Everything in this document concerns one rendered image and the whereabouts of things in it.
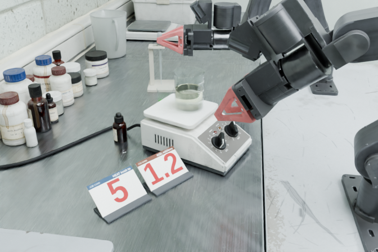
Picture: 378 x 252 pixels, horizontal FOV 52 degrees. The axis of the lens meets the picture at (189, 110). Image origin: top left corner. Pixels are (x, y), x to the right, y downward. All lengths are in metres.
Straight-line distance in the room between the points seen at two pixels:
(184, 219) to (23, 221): 0.26
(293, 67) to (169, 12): 1.30
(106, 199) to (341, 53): 0.43
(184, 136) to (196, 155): 0.04
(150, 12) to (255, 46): 1.29
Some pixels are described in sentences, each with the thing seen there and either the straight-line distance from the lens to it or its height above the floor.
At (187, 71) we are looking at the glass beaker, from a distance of 0.81.
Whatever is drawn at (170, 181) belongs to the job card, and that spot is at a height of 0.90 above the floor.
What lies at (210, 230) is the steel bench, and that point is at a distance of 0.64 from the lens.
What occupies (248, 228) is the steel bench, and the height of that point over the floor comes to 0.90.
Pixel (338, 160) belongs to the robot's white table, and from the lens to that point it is 0.85.
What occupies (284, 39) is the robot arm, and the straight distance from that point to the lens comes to 0.57.
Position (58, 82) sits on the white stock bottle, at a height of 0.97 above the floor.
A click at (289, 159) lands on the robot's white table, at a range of 0.82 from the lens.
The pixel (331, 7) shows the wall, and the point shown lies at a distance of 2.22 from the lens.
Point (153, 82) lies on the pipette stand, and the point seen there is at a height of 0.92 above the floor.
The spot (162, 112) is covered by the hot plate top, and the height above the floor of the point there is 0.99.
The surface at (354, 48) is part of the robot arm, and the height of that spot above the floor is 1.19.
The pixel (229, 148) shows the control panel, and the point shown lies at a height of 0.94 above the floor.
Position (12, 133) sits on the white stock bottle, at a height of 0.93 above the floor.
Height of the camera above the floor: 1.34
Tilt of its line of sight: 26 degrees down
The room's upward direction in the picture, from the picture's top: straight up
